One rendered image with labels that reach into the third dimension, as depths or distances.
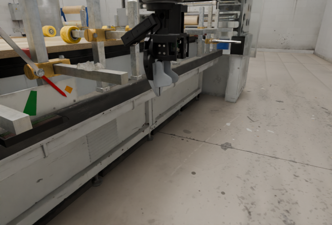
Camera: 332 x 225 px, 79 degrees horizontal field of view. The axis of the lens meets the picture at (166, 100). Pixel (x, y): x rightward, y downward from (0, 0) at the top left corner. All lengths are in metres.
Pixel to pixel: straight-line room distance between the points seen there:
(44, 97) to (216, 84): 2.51
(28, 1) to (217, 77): 2.54
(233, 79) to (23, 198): 2.41
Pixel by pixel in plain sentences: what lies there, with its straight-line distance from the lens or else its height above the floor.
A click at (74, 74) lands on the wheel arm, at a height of 0.84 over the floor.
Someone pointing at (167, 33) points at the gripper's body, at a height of 0.97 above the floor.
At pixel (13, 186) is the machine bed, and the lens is 1.16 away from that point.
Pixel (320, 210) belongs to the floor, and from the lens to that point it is 1.57.
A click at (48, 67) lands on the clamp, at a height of 0.85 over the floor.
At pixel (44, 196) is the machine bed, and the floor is 0.18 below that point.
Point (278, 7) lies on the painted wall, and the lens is 9.08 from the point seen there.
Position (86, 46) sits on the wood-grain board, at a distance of 1.12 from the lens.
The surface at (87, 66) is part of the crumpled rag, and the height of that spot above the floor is 0.87.
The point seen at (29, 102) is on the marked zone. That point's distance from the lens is 0.76.
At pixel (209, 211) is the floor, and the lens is 1.32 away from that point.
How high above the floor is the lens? 0.98
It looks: 21 degrees down
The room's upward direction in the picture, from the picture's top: straight up
